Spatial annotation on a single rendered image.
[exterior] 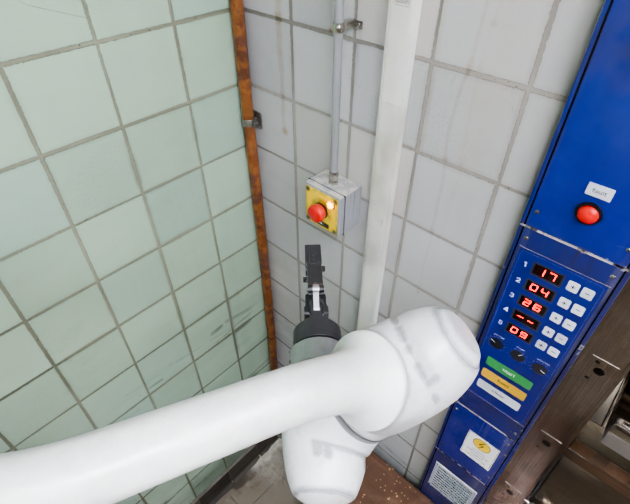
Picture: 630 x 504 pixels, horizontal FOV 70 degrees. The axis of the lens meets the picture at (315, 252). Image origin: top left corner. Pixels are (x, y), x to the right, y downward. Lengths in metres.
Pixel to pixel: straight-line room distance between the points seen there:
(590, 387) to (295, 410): 0.65
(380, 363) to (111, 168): 0.69
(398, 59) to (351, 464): 0.59
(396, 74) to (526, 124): 0.22
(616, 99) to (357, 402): 0.46
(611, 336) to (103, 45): 0.96
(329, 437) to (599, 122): 0.50
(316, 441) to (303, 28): 0.71
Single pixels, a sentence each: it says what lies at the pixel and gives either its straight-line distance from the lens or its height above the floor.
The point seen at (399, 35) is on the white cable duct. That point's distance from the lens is 0.77.
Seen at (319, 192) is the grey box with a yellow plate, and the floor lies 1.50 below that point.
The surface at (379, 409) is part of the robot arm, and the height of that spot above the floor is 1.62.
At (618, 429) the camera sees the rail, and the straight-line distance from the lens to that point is 0.78.
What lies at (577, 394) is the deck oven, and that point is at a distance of 0.98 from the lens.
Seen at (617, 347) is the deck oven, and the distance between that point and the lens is 0.88.
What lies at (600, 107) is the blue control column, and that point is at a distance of 0.66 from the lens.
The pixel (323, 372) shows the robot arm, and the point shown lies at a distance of 0.42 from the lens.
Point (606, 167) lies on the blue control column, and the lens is 0.68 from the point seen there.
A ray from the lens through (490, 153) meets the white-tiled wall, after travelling 0.77.
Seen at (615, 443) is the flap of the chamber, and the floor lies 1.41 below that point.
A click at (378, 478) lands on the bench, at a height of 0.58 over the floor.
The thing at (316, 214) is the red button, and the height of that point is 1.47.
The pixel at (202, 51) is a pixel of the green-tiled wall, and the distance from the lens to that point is 1.02.
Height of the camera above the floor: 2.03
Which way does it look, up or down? 42 degrees down
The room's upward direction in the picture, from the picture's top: straight up
